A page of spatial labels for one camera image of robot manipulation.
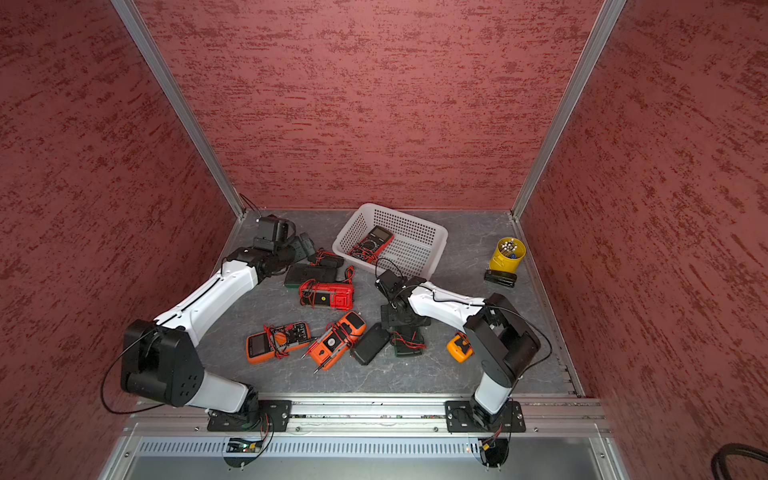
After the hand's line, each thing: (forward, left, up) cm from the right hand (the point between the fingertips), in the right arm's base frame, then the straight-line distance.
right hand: (403, 326), depth 88 cm
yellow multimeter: (-7, -16, +2) cm, 18 cm away
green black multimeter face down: (+16, +34, +6) cm, 38 cm away
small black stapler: (+15, -34, +1) cm, 37 cm away
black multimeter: (-5, +10, +1) cm, 11 cm away
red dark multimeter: (+31, +9, +2) cm, 32 cm away
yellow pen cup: (+17, -33, +13) cm, 40 cm away
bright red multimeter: (+8, +21, +5) cm, 23 cm away
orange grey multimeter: (-6, +36, +5) cm, 37 cm away
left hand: (+17, +30, +15) cm, 38 cm away
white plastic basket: (+32, -7, -1) cm, 33 cm away
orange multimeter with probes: (-5, +20, +3) cm, 21 cm away
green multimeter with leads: (-5, -1, +3) cm, 6 cm away
